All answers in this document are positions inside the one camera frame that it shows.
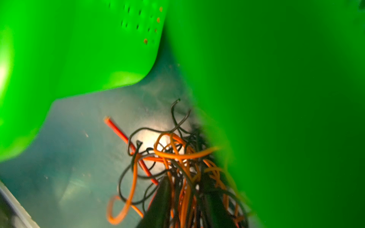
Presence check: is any black cable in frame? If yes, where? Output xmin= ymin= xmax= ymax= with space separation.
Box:
xmin=117 ymin=99 xmax=249 ymax=228

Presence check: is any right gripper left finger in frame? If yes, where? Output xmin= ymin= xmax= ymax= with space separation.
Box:
xmin=137 ymin=176 xmax=172 ymax=228

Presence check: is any green plastic basket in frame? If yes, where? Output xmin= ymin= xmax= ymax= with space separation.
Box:
xmin=166 ymin=1 xmax=365 ymax=228
xmin=1 ymin=1 xmax=169 ymax=161

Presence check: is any right green plastic basket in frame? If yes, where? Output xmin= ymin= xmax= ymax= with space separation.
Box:
xmin=166 ymin=1 xmax=365 ymax=228

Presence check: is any orange cable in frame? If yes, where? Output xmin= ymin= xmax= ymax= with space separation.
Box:
xmin=106 ymin=132 xmax=246 ymax=228

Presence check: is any red cable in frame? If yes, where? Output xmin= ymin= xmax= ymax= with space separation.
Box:
xmin=104 ymin=116 xmax=160 ymax=186

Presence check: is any middle green plastic basket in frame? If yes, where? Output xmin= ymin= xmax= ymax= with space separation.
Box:
xmin=1 ymin=1 xmax=169 ymax=161

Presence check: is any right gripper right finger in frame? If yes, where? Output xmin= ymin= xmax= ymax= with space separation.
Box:
xmin=200 ymin=173 xmax=236 ymax=228

